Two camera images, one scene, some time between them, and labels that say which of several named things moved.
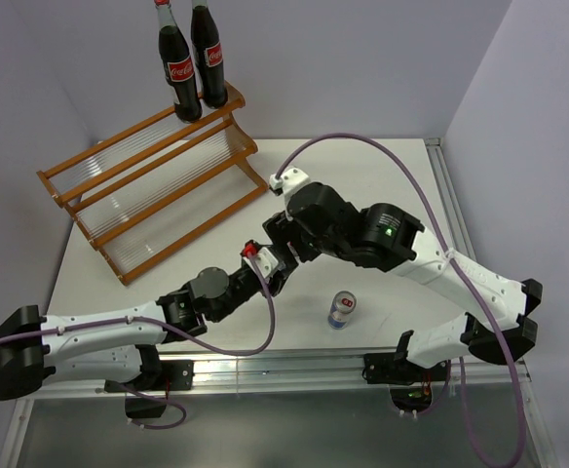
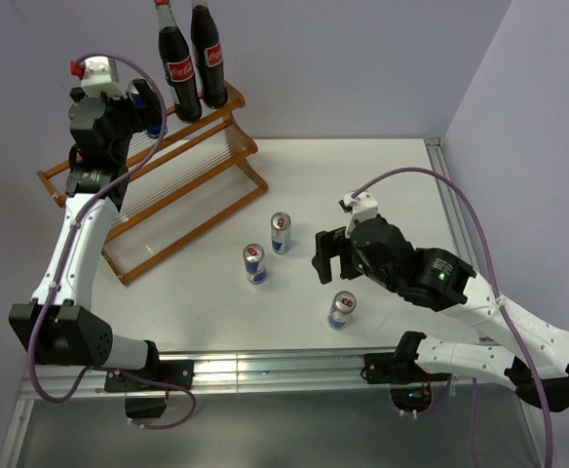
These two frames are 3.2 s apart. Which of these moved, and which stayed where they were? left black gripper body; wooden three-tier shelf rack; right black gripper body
Moved: right black gripper body; left black gripper body
Stayed: wooden three-tier shelf rack
